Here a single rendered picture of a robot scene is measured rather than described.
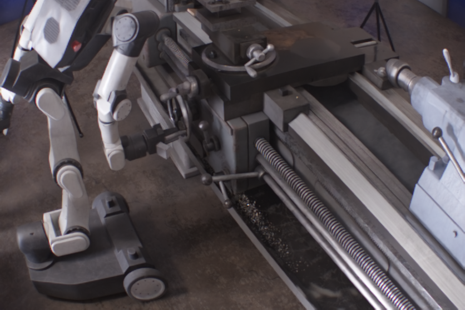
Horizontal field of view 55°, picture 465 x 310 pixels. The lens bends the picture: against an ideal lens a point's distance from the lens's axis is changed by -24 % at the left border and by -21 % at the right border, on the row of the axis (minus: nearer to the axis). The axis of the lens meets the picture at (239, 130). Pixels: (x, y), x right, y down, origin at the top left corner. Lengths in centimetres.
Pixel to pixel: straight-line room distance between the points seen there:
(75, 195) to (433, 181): 130
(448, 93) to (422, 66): 270
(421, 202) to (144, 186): 176
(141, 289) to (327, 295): 83
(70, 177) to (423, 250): 128
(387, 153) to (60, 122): 114
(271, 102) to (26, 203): 164
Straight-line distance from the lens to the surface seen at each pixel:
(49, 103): 178
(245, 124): 181
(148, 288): 222
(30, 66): 173
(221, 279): 235
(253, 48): 177
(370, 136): 193
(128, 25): 156
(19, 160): 327
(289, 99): 180
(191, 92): 187
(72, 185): 198
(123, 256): 220
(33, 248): 222
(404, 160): 184
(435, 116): 139
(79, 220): 216
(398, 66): 155
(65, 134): 190
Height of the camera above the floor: 184
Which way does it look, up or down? 36 degrees down
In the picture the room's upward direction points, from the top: 2 degrees counter-clockwise
